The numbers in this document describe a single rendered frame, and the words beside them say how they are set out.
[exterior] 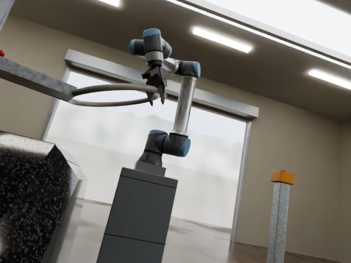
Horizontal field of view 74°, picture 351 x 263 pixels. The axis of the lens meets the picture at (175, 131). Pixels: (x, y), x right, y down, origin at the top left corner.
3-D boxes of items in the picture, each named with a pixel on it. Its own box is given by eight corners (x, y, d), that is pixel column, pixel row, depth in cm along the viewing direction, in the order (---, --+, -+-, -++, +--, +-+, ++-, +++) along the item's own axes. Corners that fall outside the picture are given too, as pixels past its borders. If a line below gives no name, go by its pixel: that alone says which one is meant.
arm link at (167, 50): (155, 43, 137) (146, 35, 125) (174, 44, 133) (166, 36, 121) (153, 59, 137) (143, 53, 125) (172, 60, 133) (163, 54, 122)
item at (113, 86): (83, 86, 89) (82, 79, 89) (54, 107, 127) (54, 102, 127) (181, 92, 120) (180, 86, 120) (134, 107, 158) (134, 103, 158)
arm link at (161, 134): (148, 152, 193) (153, 132, 197) (167, 156, 187) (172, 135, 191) (140, 148, 179) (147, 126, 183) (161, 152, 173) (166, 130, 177)
